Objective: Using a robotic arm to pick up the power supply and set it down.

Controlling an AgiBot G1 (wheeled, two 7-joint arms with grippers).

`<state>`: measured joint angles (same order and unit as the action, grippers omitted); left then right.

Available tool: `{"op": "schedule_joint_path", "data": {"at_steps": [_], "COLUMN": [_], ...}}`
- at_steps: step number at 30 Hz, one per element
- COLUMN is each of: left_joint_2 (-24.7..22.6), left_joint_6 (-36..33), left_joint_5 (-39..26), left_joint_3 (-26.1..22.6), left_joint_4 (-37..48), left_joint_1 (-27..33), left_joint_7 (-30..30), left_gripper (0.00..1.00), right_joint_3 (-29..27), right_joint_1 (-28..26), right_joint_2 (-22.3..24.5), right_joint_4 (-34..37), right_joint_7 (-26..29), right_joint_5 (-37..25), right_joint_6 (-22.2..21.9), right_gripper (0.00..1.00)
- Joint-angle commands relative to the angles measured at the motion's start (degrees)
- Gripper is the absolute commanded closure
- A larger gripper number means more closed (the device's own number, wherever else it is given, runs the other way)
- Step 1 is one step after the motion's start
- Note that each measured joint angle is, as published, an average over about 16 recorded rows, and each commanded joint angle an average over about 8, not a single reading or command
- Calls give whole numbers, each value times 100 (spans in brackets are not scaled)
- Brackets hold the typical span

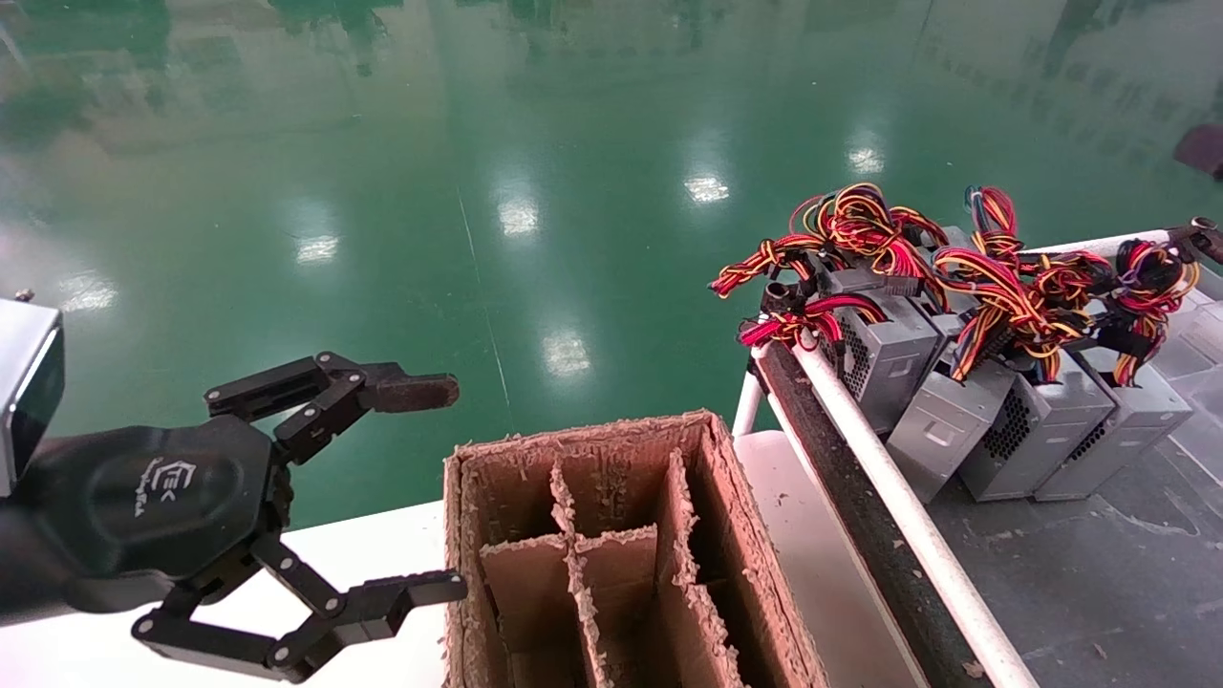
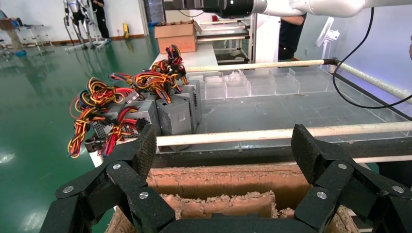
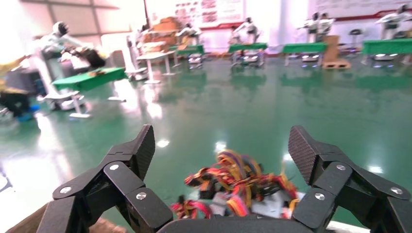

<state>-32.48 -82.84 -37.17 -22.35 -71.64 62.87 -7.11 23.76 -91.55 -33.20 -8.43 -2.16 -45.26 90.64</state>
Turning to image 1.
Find white pipe rail black end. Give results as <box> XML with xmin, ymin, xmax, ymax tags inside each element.
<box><xmin>1018</xmin><ymin>227</ymin><xmax>1195</xmax><ymax>259</ymax></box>

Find long white pipe rail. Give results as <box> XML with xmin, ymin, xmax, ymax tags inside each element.
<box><xmin>750</xmin><ymin>330</ymin><xmax>1040</xmax><ymax>688</ymax></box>

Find dark brown blurry object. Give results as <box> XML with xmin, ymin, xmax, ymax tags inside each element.
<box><xmin>1173</xmin><ymin>122</ymin><xmax>1223</xmax><ymax>183</ymax></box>

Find brown cardboard box with dividers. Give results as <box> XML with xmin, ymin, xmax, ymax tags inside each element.
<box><xmin>441</xmin><ymin>411</ymin><xmax>830</xmax><ymax>688</ymax></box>

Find grey power supply with wires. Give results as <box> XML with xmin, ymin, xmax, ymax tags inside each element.
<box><xmin>709</xmin><ymin>182</ymin><xmax>952</xmax><ymax>437</ymax></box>
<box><xmin>934</xmin><ymin>183</ymin><xmax>1119</xmax><ymax>504</ymax></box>
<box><xmin>889</xmin><ymin>363</ymin><xmax>1020</xmax><ymax>504</ymax></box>
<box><xmin>1037</xmin><ymin>237</ymin><xmax>1201</xmax><ymax>504</ymax></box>
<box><xmin>912</xmin><ymin>225</ymin><xmax>980</xmax><ymax>350</ymax></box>

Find white rail pipe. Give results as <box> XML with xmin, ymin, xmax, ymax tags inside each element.
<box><xmin>760</xmin><ymin>342</ymin><xmax>987</xmax><ymax>688</ymax></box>

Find short white pipe leg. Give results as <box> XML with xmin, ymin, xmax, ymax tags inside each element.
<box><xmin>731</xmin><ymin>368</ymin><xmax>767</xmax><ymax>437</ymax></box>

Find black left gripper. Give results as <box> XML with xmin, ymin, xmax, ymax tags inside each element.
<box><xmin>21</xmin><ymin>352</ymin><xmax>469</xmax><ymax>684</ymax></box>

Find black pipe joint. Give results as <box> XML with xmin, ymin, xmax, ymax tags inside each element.
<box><xmin>762</xmin><ymin>277</ymin><xmax>810</xmax><ymax>318</ymax></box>
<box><xmin>1170</xmin><ymin>218</ymin><xmax>1223</xmax><ymax>265</ymax></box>

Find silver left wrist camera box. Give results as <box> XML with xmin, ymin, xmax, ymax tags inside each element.
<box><xmin>0</xmin><ymin>291</ymin><xmax>66</xmax><ymax>498</ymax></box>

